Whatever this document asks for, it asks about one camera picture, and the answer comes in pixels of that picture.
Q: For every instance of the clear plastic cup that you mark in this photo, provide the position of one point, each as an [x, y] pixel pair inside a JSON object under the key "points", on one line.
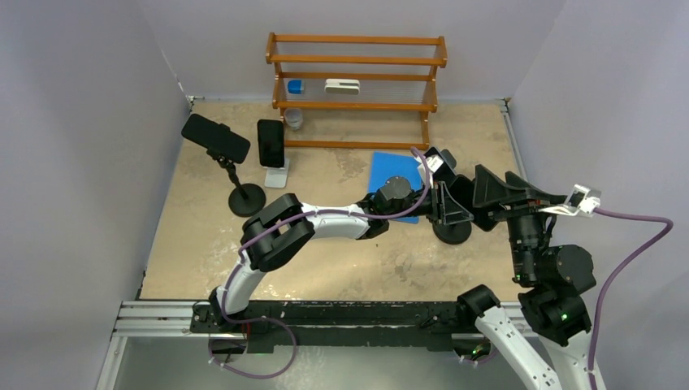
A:
{"points": [[293, 118]]}

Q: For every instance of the black phone on wooden stand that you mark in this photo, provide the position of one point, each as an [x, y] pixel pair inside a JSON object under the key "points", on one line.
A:
{"points": [[447, 171]]}

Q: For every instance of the black round-base phone stand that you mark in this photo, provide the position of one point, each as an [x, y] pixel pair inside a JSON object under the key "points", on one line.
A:
{"points": [[453, 234]]}

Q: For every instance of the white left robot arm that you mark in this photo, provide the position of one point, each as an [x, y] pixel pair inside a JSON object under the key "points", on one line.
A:
{"points": [[274, 236]]}

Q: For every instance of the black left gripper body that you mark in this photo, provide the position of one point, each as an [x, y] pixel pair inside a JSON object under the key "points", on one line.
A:
{"points": [[434, 205]]}

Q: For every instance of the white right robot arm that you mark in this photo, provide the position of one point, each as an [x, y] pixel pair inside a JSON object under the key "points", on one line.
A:
{"points": [[554, 279]]}

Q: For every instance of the blue rectangular mat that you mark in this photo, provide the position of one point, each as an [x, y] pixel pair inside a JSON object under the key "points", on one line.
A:
{"points": [[390, 168]]}

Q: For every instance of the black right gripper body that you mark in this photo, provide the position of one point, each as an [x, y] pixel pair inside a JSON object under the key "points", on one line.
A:
{"points": [[525, 206]]}

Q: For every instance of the black phone on tripod stand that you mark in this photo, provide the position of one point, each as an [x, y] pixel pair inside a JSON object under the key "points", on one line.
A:
{"points": [[216, 137]]}

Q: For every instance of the orange wooden shelf rack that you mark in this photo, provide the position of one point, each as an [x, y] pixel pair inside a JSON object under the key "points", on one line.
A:
{"points": [[356, 73]]}

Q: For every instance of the black smartphone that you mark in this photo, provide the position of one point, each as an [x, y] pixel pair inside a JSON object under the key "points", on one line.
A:
{"points": [[487, 204]]}

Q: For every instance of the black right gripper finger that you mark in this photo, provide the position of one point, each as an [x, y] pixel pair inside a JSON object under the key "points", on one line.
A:
{"points": [[519, 187], [490, 189]]}

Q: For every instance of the white folding phone stand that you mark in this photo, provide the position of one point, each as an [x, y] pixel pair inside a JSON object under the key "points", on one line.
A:
{"points": [[277, 177]]}

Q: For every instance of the blue small box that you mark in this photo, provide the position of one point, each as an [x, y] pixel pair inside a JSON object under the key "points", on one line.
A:
{"points": [[296, 87]]}

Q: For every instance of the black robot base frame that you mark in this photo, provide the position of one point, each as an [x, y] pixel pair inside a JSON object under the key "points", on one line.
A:
{"points": [[432, 325]]}

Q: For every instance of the black phone on white stand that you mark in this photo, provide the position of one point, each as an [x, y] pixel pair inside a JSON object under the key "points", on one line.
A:
{"points": [[271, 143]]}

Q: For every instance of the white rectangular device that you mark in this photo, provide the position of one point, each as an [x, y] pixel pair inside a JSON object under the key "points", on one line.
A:
{"points": [[342, 86]]}

